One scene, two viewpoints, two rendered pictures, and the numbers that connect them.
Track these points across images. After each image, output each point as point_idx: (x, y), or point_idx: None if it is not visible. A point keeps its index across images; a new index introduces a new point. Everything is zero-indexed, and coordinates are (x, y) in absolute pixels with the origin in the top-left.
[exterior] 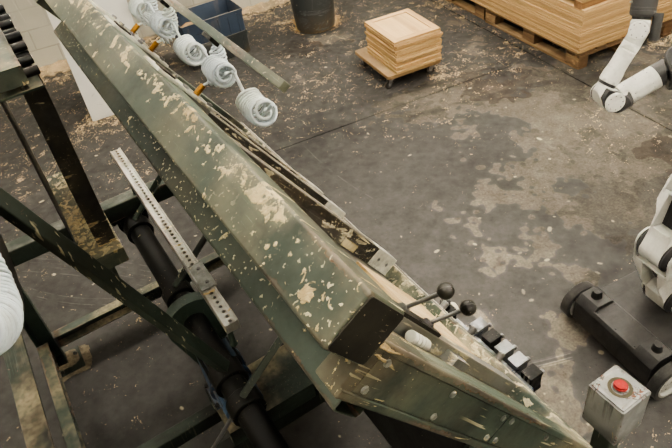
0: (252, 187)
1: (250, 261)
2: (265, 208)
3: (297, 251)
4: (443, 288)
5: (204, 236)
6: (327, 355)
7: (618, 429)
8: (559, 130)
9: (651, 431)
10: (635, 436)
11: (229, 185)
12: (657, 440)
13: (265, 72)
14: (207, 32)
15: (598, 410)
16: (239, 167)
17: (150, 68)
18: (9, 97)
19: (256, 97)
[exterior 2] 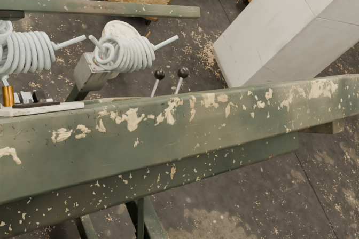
0: (310, 90)
1: (209, 157)
2: (325, 92)
3: (350, 91)
4: (187, 71)
5: (151, 194)
6: (282, 136)
7: (107, 80)
8: None
9: (1, 80)
10: (0, 89)
11: (297, 105)
12: (8, 81)
13: (172, 10)
14: (5, 8)
15: (95, 80)
16: (293, 89)
17: (78, 113)
18: None
19: (133, 43)
